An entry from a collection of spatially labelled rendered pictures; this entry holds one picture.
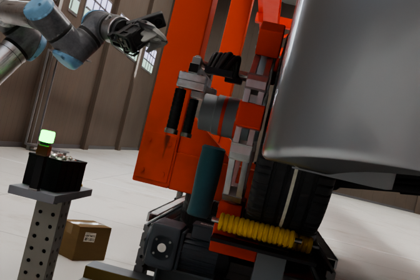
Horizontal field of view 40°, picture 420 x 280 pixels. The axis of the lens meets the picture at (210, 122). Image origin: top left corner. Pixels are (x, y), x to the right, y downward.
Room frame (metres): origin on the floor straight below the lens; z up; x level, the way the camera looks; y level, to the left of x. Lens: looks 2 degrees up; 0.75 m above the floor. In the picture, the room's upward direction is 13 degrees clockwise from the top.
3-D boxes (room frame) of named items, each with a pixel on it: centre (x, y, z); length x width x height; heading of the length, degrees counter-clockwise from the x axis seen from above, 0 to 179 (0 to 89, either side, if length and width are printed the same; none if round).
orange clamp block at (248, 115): (1.66, -0.11, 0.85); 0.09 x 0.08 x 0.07; 174
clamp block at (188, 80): (1.83, 0.08, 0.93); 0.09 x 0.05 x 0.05; 84
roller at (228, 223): (1.85, -0.22, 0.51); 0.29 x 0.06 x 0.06; 84
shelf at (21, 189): (2.20, 0.52, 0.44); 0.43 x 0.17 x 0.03; 174
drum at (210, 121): (1.99, -0.07, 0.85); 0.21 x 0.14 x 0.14; 84
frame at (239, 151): (1.98, -0.14, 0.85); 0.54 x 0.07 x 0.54; 174
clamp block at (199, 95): (2.17, 0.05, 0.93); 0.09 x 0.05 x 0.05; 84
